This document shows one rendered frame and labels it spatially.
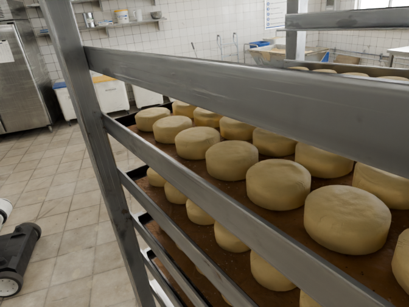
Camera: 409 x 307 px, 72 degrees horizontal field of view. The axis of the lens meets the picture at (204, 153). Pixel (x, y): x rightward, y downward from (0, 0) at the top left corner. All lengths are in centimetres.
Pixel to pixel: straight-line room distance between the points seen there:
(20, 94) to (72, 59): 498
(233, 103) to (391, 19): 43
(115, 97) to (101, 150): 500
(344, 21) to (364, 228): 45
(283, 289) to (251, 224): 11
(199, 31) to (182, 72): 593
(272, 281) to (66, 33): 36
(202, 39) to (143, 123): 578
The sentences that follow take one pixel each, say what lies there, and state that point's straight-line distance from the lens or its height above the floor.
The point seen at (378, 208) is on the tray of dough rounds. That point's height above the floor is 151.
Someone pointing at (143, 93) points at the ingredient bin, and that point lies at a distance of 543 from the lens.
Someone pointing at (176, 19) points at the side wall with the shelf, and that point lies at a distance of 602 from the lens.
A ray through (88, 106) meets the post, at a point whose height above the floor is 153.
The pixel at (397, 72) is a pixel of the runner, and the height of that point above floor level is 151.
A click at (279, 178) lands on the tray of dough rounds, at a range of 22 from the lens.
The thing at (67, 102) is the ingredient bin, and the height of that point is 44.
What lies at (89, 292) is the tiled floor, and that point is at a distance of 228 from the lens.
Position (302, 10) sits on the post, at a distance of 66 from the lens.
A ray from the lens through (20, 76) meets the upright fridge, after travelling 532.
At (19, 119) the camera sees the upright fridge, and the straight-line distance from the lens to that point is 552.
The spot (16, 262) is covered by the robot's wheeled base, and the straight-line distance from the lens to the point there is 251.
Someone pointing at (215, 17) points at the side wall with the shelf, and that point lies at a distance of 620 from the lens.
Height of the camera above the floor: 163
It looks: 27 degrees down
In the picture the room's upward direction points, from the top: 7 degrees counter-clockwise
